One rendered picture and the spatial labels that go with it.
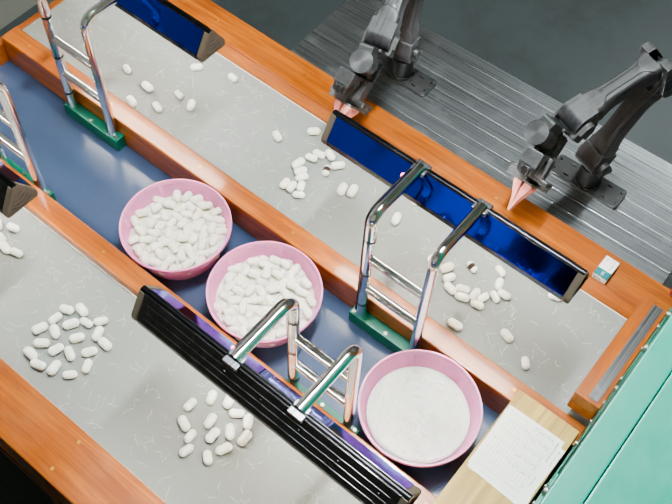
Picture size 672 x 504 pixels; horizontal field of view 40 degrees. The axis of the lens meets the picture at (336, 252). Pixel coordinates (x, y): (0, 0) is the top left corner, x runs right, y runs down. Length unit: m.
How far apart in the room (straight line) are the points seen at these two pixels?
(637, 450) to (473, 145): 1.69
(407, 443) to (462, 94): 1.06
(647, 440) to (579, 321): 1.29
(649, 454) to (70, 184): 1.82
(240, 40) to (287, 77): 0.19
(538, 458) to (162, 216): 1.03
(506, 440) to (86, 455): 0.86
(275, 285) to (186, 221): 0.28
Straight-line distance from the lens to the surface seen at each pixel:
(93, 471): 1.97
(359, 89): 2.25
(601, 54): 3.81
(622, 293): 2.22
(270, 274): 2.16
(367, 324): 2.12
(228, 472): 1.96
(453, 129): 2.53
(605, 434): 0.90
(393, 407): 2.02
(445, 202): 1.86
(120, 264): 2.17
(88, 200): 2.40
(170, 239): 2.22
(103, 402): 2.05
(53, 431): 2.02
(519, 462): 1.97
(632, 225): 2.46
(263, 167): 2.33
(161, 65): 2.58
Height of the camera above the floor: 2.59
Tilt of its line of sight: 58 degrees down
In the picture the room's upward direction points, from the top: 4 degrees clockwise
